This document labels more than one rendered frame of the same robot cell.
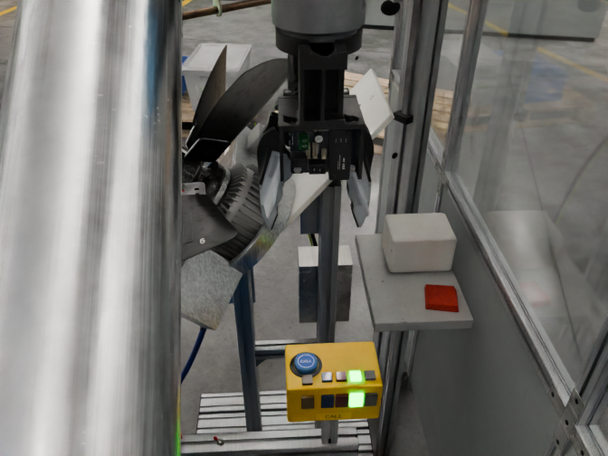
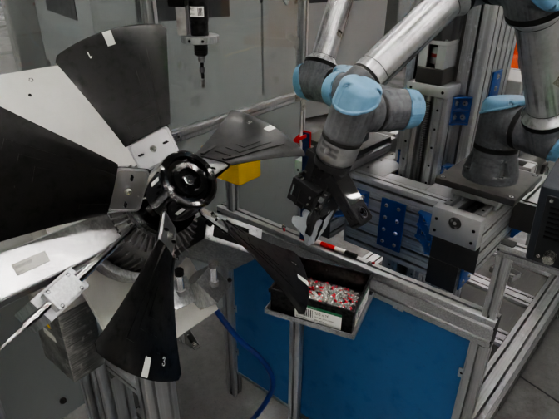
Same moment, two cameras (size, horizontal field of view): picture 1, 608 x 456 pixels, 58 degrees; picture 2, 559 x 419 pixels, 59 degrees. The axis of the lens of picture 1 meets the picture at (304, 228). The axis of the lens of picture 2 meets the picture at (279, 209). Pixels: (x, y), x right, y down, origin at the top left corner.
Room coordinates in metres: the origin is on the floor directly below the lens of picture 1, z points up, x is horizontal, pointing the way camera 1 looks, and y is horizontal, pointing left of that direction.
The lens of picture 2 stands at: (1.57, 1.01, 1.60)
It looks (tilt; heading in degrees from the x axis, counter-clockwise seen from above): 28 degrees down; 222
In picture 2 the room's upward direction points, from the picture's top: straight up
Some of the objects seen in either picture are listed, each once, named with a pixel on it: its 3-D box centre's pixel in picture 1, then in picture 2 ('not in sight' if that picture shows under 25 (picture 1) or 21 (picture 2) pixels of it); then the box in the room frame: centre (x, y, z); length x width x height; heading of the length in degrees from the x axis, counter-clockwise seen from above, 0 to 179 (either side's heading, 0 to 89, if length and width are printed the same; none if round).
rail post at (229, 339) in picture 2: not in sight; (230, 317); (0.63, -0.08, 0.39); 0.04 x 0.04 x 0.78; 3
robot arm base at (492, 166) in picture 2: not in sight; (492, 160); (0.22, 0.59, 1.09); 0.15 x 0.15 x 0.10
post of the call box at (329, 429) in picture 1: (329, 417); (232, 191); (0.63, -0.05, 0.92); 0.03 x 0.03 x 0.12; 3
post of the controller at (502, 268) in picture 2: not in sight; (498, 280); (0.58, 0.78, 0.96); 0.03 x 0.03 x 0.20; 3
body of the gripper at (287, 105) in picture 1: (318, 101); not in sight; (0.45, -0.01, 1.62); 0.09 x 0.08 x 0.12; 3
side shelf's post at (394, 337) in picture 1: (393, 381); (81, 356); (1.11, -0.28, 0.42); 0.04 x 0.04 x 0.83; 3
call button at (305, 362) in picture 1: (306, 364); not in sight; (0.62, 0.00, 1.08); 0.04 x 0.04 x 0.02
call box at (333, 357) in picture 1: (331, 383); (230, 163); (0.63, -0.05, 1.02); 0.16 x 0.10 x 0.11; 93
